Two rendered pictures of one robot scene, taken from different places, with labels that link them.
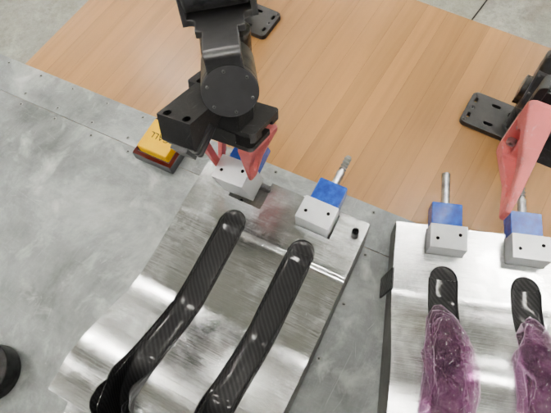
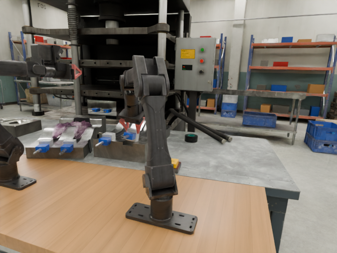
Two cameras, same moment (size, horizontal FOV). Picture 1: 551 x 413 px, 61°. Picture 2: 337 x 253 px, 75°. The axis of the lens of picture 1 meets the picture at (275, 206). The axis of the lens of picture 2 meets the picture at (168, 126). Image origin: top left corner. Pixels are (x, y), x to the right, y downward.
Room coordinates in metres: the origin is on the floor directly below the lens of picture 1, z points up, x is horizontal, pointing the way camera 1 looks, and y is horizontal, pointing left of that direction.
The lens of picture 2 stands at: (1.29, -0.19, 1.20)
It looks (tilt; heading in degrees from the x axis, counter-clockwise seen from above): 14 degrees down; 157
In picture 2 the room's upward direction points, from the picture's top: 2 degrees clockwise
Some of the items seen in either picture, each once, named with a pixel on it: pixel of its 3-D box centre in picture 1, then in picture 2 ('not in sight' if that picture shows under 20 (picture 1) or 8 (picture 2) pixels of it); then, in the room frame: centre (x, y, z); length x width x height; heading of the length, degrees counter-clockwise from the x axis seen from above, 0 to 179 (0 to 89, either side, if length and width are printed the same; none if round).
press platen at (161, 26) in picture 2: not in sight; (114, 44); (-0.95, 0.18, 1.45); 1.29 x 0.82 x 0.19; 54
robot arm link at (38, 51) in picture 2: not in sight; (36, 59); (0.24, -0.32, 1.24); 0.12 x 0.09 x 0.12; 139
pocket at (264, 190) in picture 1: (252, 194); (129, 145); (0.31, 0.03, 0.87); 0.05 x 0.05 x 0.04; 54
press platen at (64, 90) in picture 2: not in sight; (115, 96); (-0.95, 0.18, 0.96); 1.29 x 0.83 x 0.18; 54
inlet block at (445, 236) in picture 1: (444, 212); (65, 149); (0.24, -0.24, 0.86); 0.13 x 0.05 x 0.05; 161
